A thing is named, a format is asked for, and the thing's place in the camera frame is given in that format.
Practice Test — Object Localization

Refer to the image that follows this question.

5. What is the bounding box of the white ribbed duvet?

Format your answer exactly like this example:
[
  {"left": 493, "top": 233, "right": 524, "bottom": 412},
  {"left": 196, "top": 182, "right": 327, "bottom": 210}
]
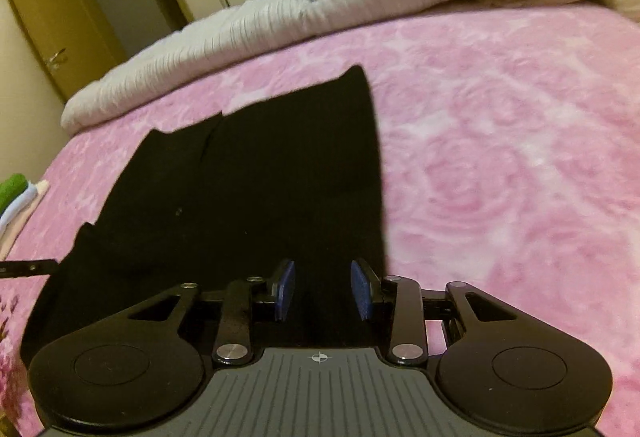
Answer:
[{"left": 60, "top": 0, "right": 601, "bottom": 137}]

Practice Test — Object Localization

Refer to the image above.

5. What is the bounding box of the green folded cloth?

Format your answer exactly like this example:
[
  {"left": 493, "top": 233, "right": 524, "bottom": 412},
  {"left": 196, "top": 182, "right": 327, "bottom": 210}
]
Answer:
[{"left": 0, "top": 174, "right": 28, "bottom": 212}]

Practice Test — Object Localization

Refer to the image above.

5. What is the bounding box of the black garment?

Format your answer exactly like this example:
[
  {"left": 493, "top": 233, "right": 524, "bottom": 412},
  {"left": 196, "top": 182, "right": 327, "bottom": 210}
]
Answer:
[{"left": 21, "top": 65, "right": 385, "bottom": 361}]

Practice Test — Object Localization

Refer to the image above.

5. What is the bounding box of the wooden door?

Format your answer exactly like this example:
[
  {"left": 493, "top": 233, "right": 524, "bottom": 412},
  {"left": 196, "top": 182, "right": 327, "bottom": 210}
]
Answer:
[{"left": 10, "top": 0, "right": 127, "bottom": 100}]

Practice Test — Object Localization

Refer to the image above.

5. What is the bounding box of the pink floral blanket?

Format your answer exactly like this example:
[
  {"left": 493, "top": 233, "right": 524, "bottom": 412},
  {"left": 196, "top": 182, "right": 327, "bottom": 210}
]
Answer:
[{"left": 11, "top": 4, "right": 639, "bottom": 436}]

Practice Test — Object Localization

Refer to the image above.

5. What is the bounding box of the light blue folded cloth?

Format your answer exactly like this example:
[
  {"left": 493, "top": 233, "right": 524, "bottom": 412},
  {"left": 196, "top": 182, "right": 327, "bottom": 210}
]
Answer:
[{"left": 0, "top": 182, "right": 38, "bottom": 235}]

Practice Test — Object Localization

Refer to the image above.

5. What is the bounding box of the cream folded cloth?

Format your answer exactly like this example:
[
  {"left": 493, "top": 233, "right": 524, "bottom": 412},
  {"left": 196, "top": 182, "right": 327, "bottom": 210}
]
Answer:
[{"left": 1, "top": 180, "right": 50, "bottom": 261}]

